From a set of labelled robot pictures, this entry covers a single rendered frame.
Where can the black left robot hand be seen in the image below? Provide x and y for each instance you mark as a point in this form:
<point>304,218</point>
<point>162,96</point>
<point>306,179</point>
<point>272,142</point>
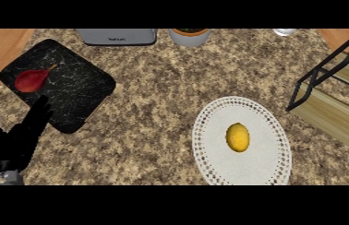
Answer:
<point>26,133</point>

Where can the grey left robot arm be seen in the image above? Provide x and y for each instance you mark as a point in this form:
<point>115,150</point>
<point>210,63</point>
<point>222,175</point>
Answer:
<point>9,177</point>

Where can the yellow cupcake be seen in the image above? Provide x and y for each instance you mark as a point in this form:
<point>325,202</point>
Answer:
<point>236,137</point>

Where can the white oval lace placemat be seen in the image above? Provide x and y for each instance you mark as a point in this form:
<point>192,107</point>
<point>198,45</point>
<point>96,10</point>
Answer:
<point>239,142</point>

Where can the black and wood tiered shelf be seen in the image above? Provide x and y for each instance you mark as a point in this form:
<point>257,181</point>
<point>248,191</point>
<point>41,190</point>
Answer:
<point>324,93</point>

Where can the red pear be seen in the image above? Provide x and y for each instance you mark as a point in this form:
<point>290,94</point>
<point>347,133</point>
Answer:
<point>31,80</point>

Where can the black marble cutting board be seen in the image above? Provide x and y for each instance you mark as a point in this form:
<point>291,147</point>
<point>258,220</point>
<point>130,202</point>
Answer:
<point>68,81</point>

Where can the grey toaster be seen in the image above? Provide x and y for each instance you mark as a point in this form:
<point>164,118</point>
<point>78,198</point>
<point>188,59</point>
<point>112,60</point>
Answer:
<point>118,36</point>

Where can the grey plant pot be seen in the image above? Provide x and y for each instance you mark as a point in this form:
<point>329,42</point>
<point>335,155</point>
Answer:
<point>189,38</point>

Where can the clear glass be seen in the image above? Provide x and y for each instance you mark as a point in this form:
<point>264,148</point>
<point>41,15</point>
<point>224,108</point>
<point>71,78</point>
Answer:
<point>284,31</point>

